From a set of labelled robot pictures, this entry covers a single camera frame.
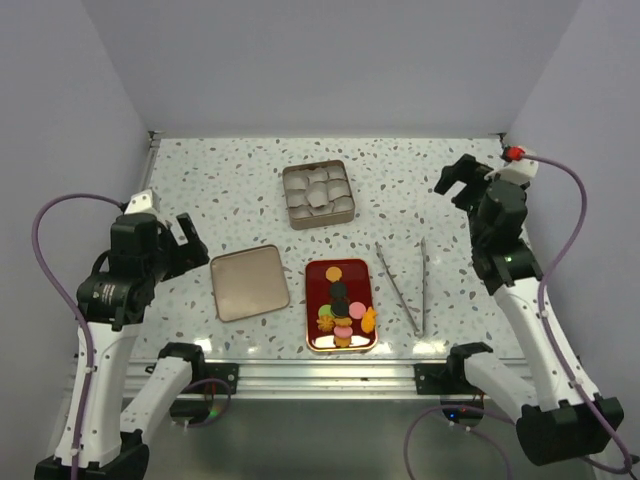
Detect orange round cookie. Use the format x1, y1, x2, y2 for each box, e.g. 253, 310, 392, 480
325, 266, 343, 283

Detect green round cookie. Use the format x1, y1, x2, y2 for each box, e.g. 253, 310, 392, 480
318, 304, 334, 319

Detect metal tongs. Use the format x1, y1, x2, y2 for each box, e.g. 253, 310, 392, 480
374, 237, 428, 338

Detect black sandwich cookie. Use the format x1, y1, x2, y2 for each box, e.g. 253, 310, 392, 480
329, 282, 348, 299
331, 299, 349, 318

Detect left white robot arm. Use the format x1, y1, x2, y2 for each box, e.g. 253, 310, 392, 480
34, 212, 209, 479

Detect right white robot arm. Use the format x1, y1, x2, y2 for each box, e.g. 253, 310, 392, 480
434, 149, 624, 466

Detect gold tin lid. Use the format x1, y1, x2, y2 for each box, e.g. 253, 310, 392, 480
210, 245, 290, 323

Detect gold cookie tin box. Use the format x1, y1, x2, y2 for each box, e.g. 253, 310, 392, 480
282, 160, 356, 231

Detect yellow swirl cookie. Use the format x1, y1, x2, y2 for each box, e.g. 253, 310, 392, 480
316, 315, 335, 333

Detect orange fish shaped cookie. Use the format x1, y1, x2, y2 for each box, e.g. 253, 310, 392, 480
361, 307, 377, 334

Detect pink round cookie right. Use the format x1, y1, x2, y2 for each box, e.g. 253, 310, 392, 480
349, 302, 367, 320

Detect orange flower cookie middle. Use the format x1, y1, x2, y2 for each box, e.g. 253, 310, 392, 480
334, 317, 352, 327

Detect orange flower cookie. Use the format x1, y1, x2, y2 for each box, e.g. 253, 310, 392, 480
334, 317, 352, 327
334, 336, 352, 348

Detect pink sandwich cookie lower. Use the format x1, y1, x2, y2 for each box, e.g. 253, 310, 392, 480
333, 326, 353, 338

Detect orange flower cookie bottom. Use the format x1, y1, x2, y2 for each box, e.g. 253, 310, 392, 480
334, 336, 352, 348

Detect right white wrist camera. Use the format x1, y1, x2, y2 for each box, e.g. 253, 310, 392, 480
484, 146, 539, 186

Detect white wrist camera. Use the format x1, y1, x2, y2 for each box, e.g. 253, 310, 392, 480
124, 189, 160, 217
484, 146, 539, 186

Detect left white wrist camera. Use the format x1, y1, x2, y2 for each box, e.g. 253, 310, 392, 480
124, 189, 160, 217

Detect left black base bracket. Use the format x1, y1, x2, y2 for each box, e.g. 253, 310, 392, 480
206, 362, 240, 395

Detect black base bracket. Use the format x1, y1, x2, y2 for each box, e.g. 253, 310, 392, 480
413, 363, 456, 396
206, 362, 240, 395

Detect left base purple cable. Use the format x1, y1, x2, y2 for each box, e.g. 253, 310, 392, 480
179, 378, 233, 430

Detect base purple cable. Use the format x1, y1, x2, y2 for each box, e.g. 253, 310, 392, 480
403, 403, 516, 480
179, 378, 233, 430

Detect aluminium frame rail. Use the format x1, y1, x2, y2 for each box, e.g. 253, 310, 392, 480
64, 355, 584, 401

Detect right black base bracket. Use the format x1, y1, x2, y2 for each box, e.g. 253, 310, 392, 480
413, 363, 456, 396

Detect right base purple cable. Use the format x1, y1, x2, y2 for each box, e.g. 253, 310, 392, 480
403, 403, 516, 480

